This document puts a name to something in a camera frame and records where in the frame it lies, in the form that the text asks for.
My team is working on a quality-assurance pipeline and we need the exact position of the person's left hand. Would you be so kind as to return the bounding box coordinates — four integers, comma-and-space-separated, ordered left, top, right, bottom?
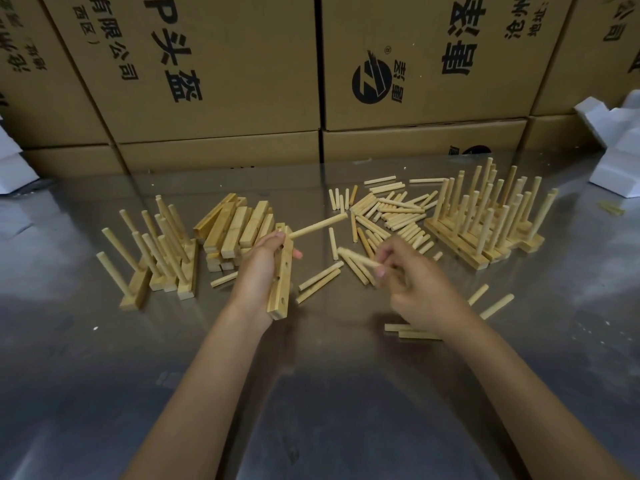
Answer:
227, 230, 303, 335

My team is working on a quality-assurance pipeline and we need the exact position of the person's right hand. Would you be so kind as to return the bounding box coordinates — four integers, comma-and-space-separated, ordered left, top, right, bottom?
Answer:
372, 236, 481, 338

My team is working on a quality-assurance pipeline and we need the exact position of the pile of drilled wooden bars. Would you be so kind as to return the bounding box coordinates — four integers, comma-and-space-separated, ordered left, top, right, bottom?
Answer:
192, 193, 276, 273

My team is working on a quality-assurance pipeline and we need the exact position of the pile of wooden dowels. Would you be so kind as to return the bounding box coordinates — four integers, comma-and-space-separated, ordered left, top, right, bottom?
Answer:
209, 174, 515, 341

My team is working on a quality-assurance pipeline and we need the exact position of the person's right forearm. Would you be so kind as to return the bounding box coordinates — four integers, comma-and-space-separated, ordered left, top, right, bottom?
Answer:
445, 314, 631, 480

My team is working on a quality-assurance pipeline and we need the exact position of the person's left forearm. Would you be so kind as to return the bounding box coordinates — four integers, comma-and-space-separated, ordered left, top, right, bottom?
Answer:
122, 309, 273, 480

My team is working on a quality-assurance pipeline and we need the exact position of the stack of white foam blocks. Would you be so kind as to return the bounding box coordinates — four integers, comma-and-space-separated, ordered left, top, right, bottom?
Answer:
0, 114, 40, 195
573, 89, 640, 198

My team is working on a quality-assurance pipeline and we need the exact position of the shiny metal table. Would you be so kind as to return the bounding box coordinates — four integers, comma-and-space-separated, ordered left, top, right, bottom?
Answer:
0, 152, 640, 480

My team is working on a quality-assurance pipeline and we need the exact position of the stack of brown cardboard boxes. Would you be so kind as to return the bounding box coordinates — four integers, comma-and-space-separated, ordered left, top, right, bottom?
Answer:
0, 0, 640, 178

